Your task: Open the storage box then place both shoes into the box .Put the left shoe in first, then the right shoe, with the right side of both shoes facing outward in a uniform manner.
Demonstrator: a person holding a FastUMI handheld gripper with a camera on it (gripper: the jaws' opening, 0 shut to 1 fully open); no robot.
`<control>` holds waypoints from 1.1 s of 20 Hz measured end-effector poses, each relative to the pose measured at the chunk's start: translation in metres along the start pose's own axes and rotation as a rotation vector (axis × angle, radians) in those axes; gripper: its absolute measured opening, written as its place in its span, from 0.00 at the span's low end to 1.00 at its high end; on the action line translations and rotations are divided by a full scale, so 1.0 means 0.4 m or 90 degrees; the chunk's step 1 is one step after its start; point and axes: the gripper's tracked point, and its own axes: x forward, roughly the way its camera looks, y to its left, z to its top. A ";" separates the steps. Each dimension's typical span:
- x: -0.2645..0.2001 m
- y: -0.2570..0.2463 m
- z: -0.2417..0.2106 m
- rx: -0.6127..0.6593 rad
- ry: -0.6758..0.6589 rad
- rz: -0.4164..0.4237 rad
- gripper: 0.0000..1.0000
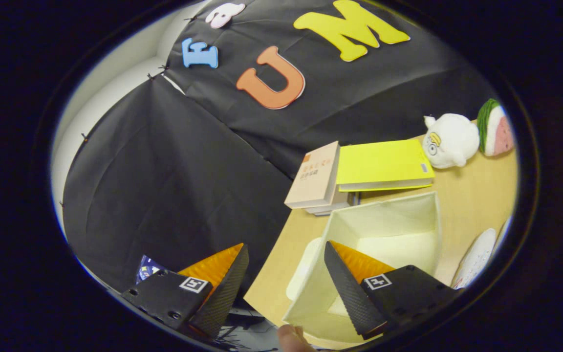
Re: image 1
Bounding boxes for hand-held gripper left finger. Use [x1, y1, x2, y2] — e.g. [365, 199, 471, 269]
[121, 243, 250, 340]

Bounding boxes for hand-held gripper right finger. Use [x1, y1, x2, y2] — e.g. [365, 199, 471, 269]
[323, 242, 463, 341]

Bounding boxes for cream fabric storage box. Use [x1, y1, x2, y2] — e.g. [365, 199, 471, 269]
[281, 191, 442, 344]

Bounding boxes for blue display screen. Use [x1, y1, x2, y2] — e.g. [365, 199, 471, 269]
[136, 255, 167, 285]

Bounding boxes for white book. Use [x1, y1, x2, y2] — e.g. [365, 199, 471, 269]
[305, 188, 351, 217]

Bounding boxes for beige book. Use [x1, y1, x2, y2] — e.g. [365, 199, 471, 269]
[284, 141, 341, 210]

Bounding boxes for black backdrop cloth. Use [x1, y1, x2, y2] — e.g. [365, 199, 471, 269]
[62, 0, 499, 294]

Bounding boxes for yellow book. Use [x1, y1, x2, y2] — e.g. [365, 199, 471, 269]
[335, 139, 435, 193]

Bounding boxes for white plush toy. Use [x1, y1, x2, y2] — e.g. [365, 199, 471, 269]
[422, 113, 480, 170]

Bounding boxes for watermelon slice plush toy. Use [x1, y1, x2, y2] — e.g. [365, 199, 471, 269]
[476, 98, 515, 157]

